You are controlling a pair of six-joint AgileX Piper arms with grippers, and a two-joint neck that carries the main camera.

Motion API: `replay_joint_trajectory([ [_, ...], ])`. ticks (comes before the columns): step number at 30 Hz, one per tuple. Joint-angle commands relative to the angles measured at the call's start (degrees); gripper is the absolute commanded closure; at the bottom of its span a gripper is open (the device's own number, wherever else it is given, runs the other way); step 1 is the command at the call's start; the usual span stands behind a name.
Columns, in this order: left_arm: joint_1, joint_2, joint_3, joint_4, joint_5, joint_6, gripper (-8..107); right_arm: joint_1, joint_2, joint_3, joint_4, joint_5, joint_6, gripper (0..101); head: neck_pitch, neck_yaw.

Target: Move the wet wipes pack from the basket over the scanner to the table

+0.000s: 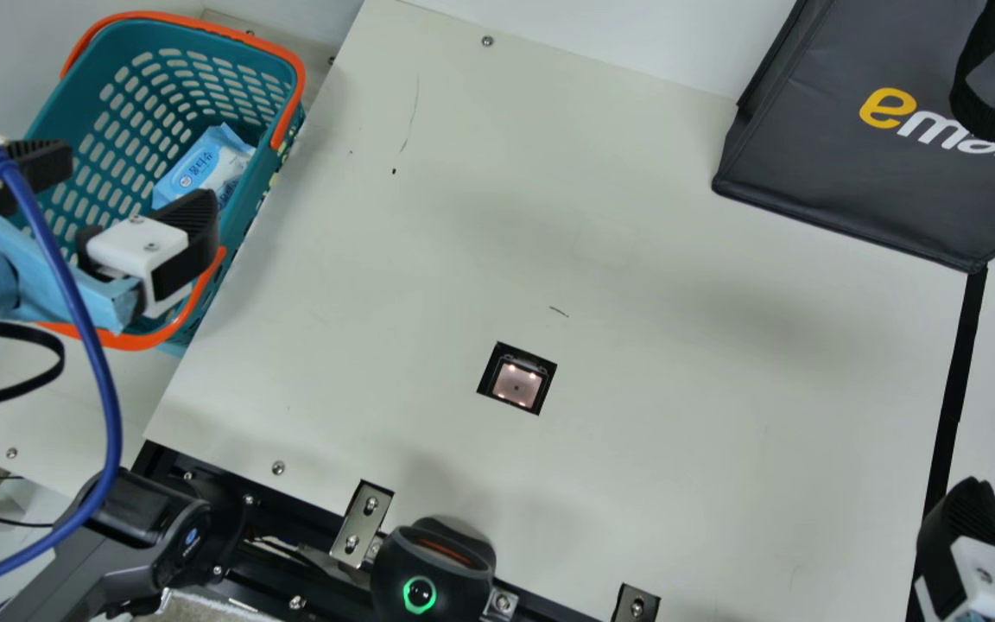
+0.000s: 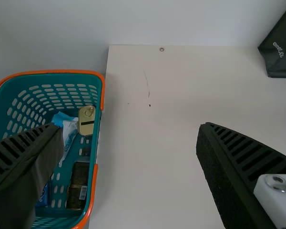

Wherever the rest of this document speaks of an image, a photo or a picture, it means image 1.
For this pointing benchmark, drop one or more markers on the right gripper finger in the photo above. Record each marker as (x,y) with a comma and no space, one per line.
(968,527)

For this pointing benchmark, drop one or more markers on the blue white wet wipes pack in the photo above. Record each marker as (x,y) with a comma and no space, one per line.
(204,164)

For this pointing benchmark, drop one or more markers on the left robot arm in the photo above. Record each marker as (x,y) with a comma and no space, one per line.
(152,527)

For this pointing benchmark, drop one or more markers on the teal shopping basket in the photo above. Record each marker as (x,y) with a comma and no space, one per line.
(143,95)

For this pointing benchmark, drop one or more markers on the small square scanner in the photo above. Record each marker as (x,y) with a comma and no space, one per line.
(517,380)

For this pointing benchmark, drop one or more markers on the black strip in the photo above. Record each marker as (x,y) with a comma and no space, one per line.
(960,371)

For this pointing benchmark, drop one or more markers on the black device with green light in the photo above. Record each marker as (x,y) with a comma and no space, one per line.
(428,570)

